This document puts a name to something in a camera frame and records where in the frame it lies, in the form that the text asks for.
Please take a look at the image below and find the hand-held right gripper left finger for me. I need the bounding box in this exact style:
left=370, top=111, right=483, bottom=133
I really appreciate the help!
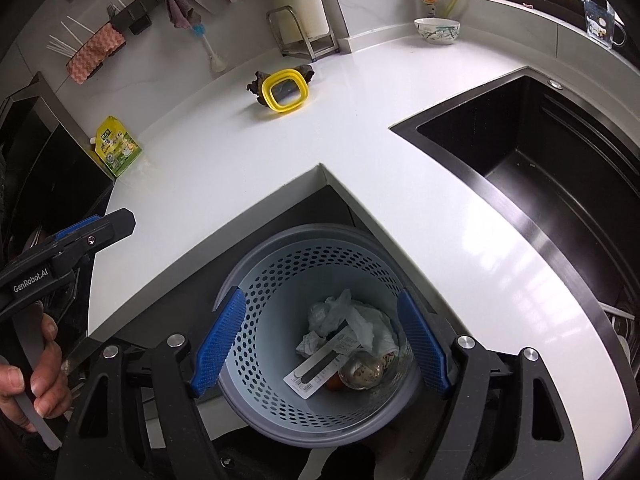
left=54, top=287, right=248, bottom=480

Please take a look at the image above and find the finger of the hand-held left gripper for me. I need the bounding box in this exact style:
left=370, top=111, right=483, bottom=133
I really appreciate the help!
left=52, top=208, right=137, bottom=261
left=55, top=215, right=103, bottom=243

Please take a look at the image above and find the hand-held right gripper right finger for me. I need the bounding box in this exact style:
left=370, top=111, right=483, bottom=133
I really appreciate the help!
left=396, top=290, right=585, bottom=480

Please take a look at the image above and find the clear plastic bag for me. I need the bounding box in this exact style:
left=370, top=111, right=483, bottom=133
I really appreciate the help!
left=306, top=289, right=401, bottom=361

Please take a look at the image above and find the clear plastic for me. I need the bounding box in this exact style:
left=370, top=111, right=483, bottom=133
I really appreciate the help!
left=339, top=350, right=386, bottom=391

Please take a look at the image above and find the grey perforated waste basket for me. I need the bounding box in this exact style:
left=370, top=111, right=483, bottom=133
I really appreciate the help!
left=212, top=224, right=453, bottom=448

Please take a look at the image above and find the white tissue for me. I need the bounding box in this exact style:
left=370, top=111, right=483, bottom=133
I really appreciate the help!
left=296, top=331, right=326, bottom=360

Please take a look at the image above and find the long white packaging card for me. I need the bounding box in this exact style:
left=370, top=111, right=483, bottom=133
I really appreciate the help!
left=283, top=327, right=361, bottom=401

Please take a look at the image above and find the person's left hand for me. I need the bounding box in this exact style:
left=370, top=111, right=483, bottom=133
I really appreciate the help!
left=0, top=312, right=73, bottom=433

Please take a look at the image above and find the black gas stove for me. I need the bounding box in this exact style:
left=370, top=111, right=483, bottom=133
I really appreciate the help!
left=0, top=72, right=116, bottom=271

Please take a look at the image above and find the green yellow refill pouch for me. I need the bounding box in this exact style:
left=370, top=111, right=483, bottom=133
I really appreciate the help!
left=92, top=115, right=142, bottom=178

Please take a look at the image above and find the pink sponge cloth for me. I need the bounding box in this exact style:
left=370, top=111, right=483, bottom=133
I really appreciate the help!
left=66, top=25, right=126, bottom=86

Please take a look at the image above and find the white chopsticks bundle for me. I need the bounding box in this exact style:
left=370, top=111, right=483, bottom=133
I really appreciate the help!
left=46, top=15, right=101, bottom=58

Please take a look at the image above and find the white bottle brush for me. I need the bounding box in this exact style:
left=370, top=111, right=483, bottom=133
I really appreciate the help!
left=192, top=22, right=227, bottom=73

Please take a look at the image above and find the dark crumpled cloth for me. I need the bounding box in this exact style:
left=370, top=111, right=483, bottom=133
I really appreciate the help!
left=245, top=62, right=316, bottom=106

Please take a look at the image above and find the yellow rimmed clear lid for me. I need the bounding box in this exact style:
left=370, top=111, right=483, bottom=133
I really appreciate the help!
left=261, top=67, right=311, bottom=116

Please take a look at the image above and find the black kitchen sink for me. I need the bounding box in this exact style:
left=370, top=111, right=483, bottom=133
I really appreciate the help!
left=389, top=65, right=640, bottom=361

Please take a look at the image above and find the mauve hanging cloth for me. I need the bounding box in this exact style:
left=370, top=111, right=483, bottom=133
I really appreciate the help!
left=165, top=0, right=198, bottom=30

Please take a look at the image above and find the metal board rack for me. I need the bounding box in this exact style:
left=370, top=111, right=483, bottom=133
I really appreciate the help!
left=266, top=5, right=340, bottom=58

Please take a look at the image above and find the white patterned bowl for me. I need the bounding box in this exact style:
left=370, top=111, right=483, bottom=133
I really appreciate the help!
left=413, top=16, right=461, bottom=46

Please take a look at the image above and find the printed glass mug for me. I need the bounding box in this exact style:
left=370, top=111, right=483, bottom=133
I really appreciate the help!
left=582, top=0, right=627, bottom=51

